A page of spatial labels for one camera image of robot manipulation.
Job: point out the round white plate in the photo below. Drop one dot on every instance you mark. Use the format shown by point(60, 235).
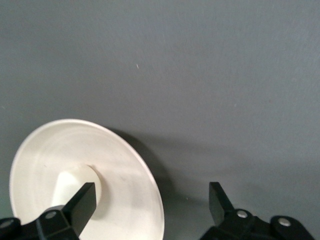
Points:
point(112, 175)

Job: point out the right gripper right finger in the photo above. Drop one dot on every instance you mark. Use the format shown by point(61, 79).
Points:
point(220, 205)

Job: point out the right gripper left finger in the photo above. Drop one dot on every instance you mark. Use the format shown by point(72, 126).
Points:
point(80, 205)

